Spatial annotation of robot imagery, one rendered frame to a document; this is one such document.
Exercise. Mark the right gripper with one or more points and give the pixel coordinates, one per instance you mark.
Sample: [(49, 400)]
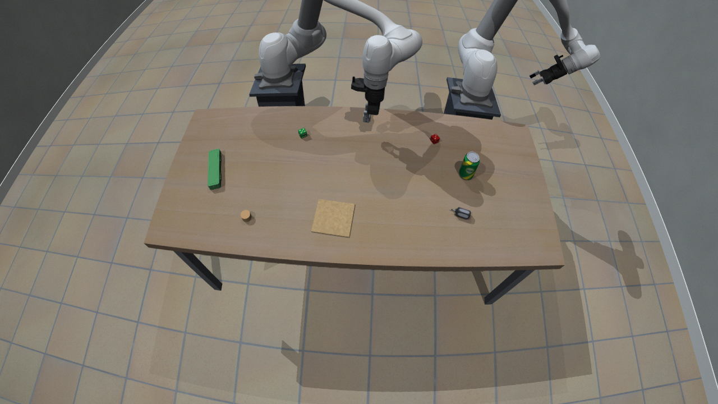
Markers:
[(374, 93)]

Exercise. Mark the green rounded box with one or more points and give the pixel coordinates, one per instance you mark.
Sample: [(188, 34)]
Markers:
[(214, 169)]

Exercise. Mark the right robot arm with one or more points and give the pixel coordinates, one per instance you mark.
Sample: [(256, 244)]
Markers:
[(277, 52)]

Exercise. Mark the green soda can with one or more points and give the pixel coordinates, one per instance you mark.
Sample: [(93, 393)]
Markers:
[(469, 165)]

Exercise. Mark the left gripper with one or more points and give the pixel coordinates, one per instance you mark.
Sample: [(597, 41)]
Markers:
[(556, 71)]

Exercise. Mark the tan mat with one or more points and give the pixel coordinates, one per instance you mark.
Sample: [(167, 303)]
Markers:
[(333, 218)]

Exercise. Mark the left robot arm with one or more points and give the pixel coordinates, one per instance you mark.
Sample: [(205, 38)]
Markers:
[(479, 64)]

